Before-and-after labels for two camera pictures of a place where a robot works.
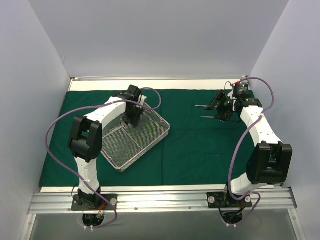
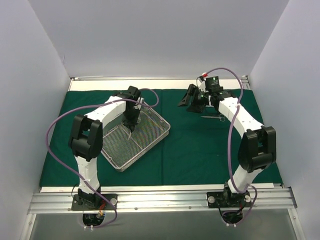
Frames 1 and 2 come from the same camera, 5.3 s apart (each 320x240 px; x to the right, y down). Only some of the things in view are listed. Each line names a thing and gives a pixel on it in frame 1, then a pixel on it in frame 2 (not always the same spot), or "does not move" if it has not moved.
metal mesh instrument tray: x=122 y=145 does not move
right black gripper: x=217 y=110 → x=194 y=99
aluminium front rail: x=52 y=200 does not move
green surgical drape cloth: x=198 y=149 does not move
